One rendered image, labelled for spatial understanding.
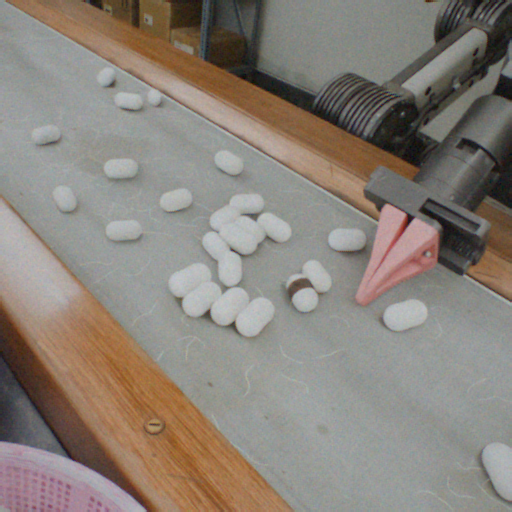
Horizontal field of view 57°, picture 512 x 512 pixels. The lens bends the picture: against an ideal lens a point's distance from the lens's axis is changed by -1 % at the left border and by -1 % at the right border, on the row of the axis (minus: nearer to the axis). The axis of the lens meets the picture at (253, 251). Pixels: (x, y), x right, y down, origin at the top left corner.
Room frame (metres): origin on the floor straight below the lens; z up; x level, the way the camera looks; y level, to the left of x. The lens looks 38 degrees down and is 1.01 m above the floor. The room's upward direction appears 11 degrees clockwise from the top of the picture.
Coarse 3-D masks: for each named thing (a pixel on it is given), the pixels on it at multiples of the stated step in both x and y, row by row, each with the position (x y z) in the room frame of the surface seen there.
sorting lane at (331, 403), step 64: (0, 0) 1.03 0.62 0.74; (0, 64) 0.68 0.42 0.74; (64, 64) 0.72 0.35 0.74; (0, 128) 0.48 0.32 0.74; (64, 128) 0.51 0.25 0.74; (128, 128) 0.54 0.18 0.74; (192, 128) 0.58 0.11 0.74; (0, 192) 0.36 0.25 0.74; (128, 192) 0.40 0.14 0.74; (192, 192) 0.42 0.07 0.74; (256, 192) 0.45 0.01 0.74; (320, 192) 0.47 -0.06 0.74; (64, 256) 0.29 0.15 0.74; (128, 256) 0.30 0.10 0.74; (192, 256) 0.32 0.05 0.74; (256, 256) 0.34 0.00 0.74; (320, 256) 0.36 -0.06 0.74; (128, 320) 0.23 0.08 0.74; (192, 320) 0.25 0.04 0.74; (320, 320) 0.27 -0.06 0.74; (448, 320) 0.30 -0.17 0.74; (192, 384) 0.19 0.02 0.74; (256, 384) 0.20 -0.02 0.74; (320, 384) 0.21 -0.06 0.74; (384, 384) 0.22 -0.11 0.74; (448, 384) 0.23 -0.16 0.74; (256, 448) 0.15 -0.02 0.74; (320, 448) 0.16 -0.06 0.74; (384, 448) 0.17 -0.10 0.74; (448, 448) 0.18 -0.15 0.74
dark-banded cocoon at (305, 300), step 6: (294, 276) 0.30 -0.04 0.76; (300, 276) 0.30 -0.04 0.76; (306, 276) 0.30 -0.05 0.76; (288, 282) 0.29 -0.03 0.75; (300, 294) 0.28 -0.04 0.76; (306, 294) 0.28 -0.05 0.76; (312, 294) 0.28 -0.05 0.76; (294, 300) 0.28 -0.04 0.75; (300, 300) 0.27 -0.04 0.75; (306, 300) 0.27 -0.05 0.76; (312, 300) 0.28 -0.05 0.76; (300, 306) 0.27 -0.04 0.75; (306, 306) 0.27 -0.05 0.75; (312, 306) 0.27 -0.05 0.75
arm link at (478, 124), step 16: (496, 96) 0.40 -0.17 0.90; (464, 112) 0.41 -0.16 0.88; (480, 112) 0.39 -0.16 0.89; (496, 112) 0.39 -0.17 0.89; (464, 128) 0.38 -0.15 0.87; (480, 128) 0.38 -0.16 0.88; (496, 128) 0.38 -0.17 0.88; (464, 144) 0.38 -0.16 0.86; (480, 144) 0.37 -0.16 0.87; (496, 144) 0.37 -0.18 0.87; (496, 160) 0.36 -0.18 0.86
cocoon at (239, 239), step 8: (224, 224) 0.35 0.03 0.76; (232, 224) 0.35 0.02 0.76; (224, 232) 0.34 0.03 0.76; (232, 232) 0.34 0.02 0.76; (240, 232) 0.34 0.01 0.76; (248, 232) 0.34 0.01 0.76; (232, 240) 0.34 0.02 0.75; (240, 240) 0.33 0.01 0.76; (248, 240) 0.33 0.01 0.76; (256, 240) 0.34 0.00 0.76; (232, 248) 0.34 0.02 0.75; (240, 248) 0.33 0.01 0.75; (248, 248) 0.33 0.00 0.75
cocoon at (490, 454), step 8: (488, 448) 0.17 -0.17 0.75; (496, 448) 0.17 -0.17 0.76; (504, 448) 0.17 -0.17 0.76; (488, 456) 0.17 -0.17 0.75; (496, 456) 0.17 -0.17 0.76; (504, 456) 0.17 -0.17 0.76; (488, 464) 0.16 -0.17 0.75; (496, 464) 0.16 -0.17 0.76; (504, 464) 0.16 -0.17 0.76; (488, 472) 0.16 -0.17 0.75; (496, 472) 0.16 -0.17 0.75; (504, 472) 0.16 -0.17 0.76; (496, 480) 0.15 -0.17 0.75; (504, 480) 0.15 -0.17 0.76; (496, 488) 0.15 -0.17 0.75; (504, 488) 0.15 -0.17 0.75; (504, 496) 0.15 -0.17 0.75
